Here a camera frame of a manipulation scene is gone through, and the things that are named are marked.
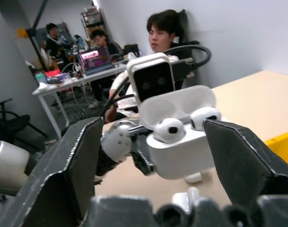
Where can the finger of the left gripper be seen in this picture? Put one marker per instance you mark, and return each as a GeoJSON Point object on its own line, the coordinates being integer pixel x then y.
{"type": "Point", "coordinates": [146, 165]}

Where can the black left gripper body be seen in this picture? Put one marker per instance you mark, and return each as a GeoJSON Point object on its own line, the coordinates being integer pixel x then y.
{"type": "Point", "coordinates": [137, 139]}

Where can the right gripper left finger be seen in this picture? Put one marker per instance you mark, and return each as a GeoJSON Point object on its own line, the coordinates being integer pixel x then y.
{"type": "Point", "coordinates": [63, 170]}

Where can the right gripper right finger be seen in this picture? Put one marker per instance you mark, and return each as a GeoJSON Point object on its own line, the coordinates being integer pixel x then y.
{"type": "Point", "coordinates": [243, 165]}

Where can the yellow plastic bin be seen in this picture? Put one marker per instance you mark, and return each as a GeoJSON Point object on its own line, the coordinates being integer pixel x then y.
{"type": "Point", "coordinates": [283, 146]}

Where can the silver robot body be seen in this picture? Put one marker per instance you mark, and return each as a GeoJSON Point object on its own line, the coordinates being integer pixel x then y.
{"type": "Point", "coordinates": [9, 165]}

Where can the black chair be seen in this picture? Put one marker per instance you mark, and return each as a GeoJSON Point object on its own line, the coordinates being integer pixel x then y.
{"type": "Point", "coordinates": [13, 123]}

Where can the white work table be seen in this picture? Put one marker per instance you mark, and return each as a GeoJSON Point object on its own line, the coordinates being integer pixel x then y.
{"type": "Point", "coordinates": [63, 86]}

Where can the open laptop computer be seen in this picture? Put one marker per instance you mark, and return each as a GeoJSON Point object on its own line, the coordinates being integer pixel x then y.
{"type": "Point", "coordinates": [94, 59]}

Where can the person with glasses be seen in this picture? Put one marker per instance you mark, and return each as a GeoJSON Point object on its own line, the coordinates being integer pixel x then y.
{"type": "Point", "coordinates": [101, 40]}

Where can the seated person black ponytail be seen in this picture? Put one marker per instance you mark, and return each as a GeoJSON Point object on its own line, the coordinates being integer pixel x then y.
{"type": "Point", "coordinates": [162, 33]}

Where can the black office chair headrest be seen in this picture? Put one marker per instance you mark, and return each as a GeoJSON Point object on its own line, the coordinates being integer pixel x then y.
{"type": "Point", "coordinates": [185, 26]}

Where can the black metal shelf rack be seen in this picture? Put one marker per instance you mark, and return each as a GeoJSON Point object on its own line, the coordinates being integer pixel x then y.
{"type": "Point", "coordinates": [93, 21]}

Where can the person in black shirt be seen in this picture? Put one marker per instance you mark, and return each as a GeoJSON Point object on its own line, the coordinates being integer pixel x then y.
{"type": "Point", "coordinates": [52, 42]}

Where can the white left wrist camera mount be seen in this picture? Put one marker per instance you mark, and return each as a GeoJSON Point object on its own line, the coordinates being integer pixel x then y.
{"type": "Point", "coordinates": [153, 78]}

